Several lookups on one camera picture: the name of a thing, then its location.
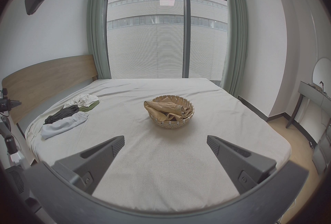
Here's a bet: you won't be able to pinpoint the tan shorts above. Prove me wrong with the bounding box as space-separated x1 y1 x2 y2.
144 97 193 122

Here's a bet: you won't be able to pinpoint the grey low cabinet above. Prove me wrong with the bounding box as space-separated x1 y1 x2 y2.
312 120 331 174

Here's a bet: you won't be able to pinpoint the grey dressing table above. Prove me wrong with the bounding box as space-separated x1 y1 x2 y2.
286 57 331 141

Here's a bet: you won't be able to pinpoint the black garment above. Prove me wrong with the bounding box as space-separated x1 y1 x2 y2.
43 105 80 125

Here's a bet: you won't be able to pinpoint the green garment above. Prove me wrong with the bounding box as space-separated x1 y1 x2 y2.
78 100 100 113

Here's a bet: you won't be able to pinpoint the grey-green curtain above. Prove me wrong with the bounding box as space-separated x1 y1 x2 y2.
220 0 249 97
87 0 114 80

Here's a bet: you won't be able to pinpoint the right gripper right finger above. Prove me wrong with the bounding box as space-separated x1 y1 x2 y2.
207 135 278 195

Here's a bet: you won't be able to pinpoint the window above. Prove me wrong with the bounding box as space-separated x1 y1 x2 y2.
105 0 229 81

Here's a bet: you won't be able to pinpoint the pale blue garment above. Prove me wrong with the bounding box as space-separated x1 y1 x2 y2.
41 111 89 140

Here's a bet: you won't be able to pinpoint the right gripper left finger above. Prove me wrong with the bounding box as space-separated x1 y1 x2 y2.
53 135 126 195

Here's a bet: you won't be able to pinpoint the round woven basket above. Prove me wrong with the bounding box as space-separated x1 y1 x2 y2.
143 95 195 130

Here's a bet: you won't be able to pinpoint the white garment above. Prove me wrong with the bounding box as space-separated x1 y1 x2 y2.
63 94 100 108

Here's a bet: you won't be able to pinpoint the bed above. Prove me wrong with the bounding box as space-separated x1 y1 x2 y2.
1 54 293 212

